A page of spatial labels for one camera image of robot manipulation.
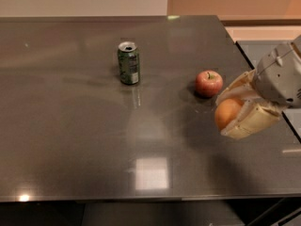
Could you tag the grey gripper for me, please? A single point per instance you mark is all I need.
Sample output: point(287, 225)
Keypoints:
point(277, 79)

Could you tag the green soda can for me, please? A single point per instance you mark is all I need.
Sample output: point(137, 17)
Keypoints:
point(129, 64)

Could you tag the orange fruit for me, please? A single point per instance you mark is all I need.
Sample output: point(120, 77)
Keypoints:
point(226, 112)

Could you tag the red apple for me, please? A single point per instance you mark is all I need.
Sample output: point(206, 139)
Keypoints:
point(208, 83)

